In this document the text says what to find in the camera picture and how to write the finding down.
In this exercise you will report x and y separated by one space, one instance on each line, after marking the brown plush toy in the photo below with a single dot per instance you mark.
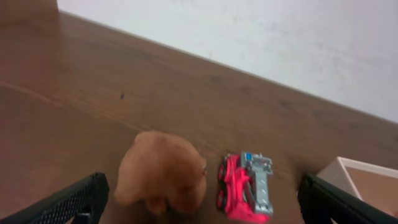
165 171

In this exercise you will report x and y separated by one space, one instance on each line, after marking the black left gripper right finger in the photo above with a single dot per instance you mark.
323 203

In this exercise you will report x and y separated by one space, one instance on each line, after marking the white cardboard box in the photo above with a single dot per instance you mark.
375 185

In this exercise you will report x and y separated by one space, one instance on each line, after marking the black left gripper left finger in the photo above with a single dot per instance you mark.
82 202

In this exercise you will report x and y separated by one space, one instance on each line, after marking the red toy fire truck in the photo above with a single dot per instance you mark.
243 192

